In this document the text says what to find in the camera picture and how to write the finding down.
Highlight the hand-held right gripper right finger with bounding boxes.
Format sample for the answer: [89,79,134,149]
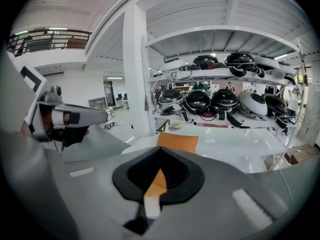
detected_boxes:
[144,146,317,240]

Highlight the white metal shelving rack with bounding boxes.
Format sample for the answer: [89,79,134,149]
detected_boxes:
[140,24,305,172]

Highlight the stack of cardboard boxes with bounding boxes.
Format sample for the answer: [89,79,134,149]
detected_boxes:
[104,106,116,122]

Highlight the grey low cabinet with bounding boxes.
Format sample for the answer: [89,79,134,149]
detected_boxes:
[88,96,108,109]

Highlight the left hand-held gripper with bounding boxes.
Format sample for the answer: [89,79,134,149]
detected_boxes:
[0,50,109,145]

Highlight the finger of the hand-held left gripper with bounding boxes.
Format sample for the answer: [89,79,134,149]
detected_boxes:
[61,123,133,163]

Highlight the person's left hand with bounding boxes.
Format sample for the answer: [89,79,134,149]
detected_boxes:
[48,125,90,149]

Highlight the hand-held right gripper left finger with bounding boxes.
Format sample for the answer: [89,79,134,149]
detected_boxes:
[3,131,167,240]

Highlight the desk with monitors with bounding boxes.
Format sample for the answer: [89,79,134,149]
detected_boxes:
[114,92,131,110]

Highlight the row of dome helmets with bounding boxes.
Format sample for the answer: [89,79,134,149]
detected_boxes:
[156,87,298,130]
[152,52,300,85]

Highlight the woven straw hat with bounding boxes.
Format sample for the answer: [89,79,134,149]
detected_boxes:
[168,120,185,131]

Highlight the dark mezzanine railing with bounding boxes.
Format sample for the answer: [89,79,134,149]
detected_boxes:
[6,28,93,58]

